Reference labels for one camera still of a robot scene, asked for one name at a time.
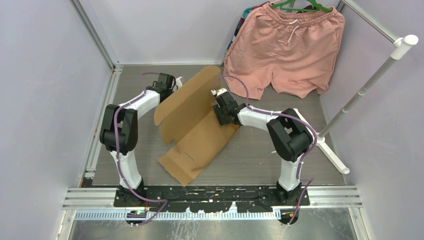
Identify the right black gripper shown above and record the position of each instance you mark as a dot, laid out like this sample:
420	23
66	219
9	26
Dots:
218	111

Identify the brown cardboard box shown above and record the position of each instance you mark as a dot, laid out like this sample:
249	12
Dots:
187	118

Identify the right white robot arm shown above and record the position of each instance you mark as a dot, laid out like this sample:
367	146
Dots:
288	133

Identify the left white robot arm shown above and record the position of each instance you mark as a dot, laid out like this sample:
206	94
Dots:
119	131

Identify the colourful patterned garment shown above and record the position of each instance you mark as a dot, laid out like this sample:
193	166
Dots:
250	29

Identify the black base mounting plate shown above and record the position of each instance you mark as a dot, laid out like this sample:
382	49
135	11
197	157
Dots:
209	198

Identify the pink shorts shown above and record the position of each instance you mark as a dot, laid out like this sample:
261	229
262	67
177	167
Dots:
295	53

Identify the green clothes hanger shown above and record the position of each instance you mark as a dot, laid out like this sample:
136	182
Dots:
299	6

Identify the white clothes rack stand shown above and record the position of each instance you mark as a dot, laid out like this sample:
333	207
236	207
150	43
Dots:
401	46

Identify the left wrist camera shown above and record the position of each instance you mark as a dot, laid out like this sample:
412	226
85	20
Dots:
179	82

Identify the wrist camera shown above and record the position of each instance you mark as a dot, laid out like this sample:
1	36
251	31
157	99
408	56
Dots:
218	92
179	82

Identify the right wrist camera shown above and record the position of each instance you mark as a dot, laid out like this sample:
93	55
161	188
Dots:
218	92

